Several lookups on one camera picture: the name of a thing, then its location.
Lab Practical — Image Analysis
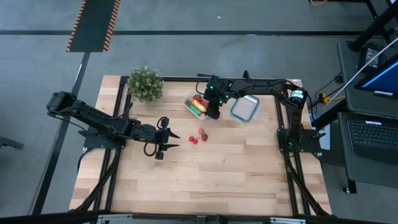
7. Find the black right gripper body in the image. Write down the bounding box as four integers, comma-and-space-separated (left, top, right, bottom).
203, 85, 229, 121

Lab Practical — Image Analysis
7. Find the monitor with blue screen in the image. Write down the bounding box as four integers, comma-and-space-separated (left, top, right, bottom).
354, 55, 398, 100

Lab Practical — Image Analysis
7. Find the black stand leg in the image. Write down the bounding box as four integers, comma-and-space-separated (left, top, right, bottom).
346, 0, 398, 53

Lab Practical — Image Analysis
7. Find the black laptop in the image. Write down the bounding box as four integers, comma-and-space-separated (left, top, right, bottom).
338, 111, 398, 166

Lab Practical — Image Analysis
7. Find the black hazard-striped floor mat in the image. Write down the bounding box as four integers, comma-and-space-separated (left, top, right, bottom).
65, 0, 122, 53

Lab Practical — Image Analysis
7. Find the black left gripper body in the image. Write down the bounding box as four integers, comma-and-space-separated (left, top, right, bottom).
152, 116, 171, 161

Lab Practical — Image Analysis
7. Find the grey furniture foot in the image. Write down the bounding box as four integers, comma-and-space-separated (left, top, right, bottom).
0, 136, 25, 151

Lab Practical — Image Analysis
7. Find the white cable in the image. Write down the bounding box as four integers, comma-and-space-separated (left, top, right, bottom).
324, 36, 398, 108

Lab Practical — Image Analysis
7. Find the green toy cucumber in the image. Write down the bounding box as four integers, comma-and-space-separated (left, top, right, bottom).
185, 100, 202, 116

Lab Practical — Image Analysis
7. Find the yellow toy banana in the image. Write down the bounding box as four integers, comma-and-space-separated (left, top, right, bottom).
190, 98, 208, 113

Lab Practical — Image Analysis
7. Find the black and silver beam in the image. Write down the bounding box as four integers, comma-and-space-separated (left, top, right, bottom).
0, 208, 398, 224

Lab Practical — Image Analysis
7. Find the black power adapter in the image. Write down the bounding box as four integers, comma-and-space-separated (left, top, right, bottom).
357, 43, 386, 75

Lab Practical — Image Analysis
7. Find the green artificial potted plant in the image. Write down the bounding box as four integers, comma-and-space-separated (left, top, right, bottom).
126, 65, 165, 103

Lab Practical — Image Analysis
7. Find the clear plastic tupperware container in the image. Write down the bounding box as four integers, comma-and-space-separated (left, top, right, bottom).
181, 90, 210, 121

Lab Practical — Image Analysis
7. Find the laptop computer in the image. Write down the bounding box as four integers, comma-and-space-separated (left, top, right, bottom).
336, 39, 398, 189

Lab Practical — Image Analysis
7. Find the clear lid with teal rim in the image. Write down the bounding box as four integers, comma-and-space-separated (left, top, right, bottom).
229, 93, 262, 123

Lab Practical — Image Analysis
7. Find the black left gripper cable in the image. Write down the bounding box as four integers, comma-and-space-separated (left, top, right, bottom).
142, 116, 169, 157

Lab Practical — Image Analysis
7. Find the black aluminium table frame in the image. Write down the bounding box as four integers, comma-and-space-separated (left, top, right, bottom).
70, 74, 333, 218

